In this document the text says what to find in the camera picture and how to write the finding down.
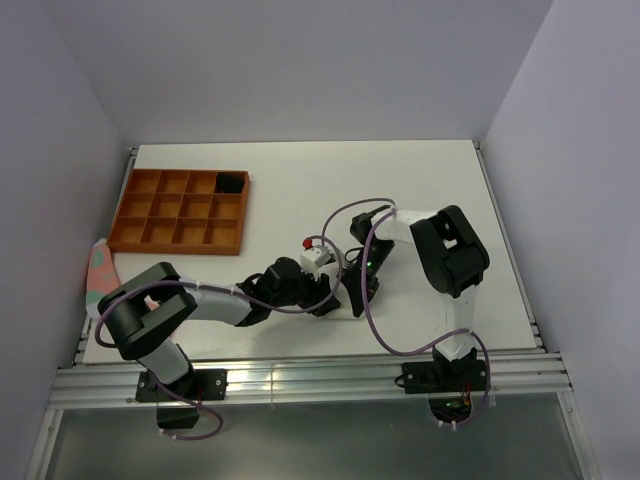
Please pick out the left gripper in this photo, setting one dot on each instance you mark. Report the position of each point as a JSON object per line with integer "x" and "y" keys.
{"x": 319, "y": 288}

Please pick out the black cable clamp block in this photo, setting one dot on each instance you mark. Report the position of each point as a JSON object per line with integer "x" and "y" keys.
{"x": 176, "y": 418}

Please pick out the orange compartment tray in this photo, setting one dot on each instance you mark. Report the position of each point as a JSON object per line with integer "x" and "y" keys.
{"x": 172, "y": 211}

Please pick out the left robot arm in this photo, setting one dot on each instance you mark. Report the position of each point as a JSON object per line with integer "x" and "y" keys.
{"x": 142, "y": 314}

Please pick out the aluminium rail frame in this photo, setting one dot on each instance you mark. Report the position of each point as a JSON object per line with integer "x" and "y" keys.
{"x": 321, "y": 417}

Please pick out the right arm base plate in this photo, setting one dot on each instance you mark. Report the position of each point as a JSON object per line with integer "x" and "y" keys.
{"x": 442, "y": 376}

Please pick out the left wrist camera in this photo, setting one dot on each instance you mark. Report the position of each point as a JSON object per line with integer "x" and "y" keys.
{"x": 314, "y": 257}

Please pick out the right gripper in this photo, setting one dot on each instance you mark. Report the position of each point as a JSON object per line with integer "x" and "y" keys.
{"x": 353, "y": 282}

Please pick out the pink patterned sock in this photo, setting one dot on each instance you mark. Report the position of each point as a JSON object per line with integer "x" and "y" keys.
{"x": 101, "y": 279}

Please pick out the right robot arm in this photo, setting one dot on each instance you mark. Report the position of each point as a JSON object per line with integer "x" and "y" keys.
{"x": 452, "y": 256}

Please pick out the black sock white stripes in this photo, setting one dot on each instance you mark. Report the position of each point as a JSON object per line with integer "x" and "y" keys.
{"x": 229, "y": 183}

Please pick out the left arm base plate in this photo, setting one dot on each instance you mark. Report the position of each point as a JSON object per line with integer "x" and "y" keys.
{"x": 197, "y": 385}

